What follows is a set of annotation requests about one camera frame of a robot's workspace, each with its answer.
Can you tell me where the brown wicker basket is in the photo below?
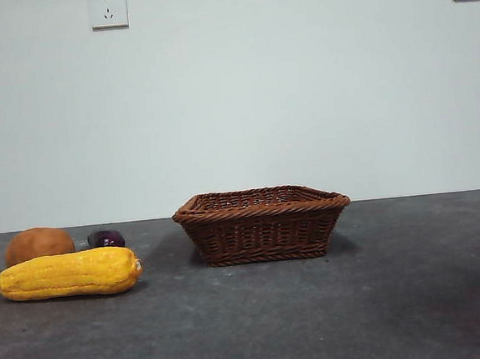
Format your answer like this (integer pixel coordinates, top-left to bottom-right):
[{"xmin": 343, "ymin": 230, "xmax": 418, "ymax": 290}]
[{"xmin": 170, "ymin": 180, "xmax": 356, "ymax": 271}]

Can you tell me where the purple eggplant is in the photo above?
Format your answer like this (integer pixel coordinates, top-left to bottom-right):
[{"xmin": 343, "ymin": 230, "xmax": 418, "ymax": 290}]
[{"xmin": 85, "ymin": 228, "xmax": 126, "ymax": 251}]

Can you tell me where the yellow corn cob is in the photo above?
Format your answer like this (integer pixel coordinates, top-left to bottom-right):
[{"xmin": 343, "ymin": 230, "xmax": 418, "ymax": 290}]
[{"xmin": 0, "ymin": 244, "xmax": 147, "ymax": 305}]

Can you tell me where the brown potato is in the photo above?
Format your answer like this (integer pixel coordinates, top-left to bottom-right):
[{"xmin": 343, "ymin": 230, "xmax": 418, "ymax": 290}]
[{"xmin": 3, "ymin": 223, "xmax": 77, "ymax": 268}]

